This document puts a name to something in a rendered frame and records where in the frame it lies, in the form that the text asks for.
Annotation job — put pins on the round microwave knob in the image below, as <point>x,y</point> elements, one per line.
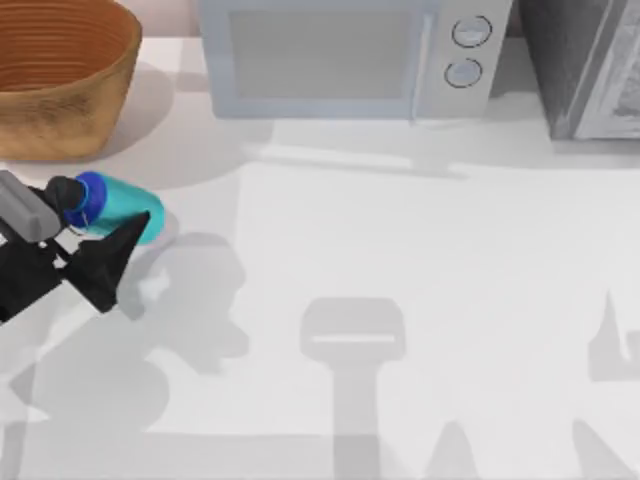
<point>471,31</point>
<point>463,73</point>

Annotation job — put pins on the microwave door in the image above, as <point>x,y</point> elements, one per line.
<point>320,55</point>

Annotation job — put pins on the woven wooden basket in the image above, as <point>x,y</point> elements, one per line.
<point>60,115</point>

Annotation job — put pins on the pale microwave oven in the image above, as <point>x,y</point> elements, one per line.
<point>500,30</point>

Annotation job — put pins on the teal bottle with blue cap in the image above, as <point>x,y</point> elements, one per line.
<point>125,205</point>

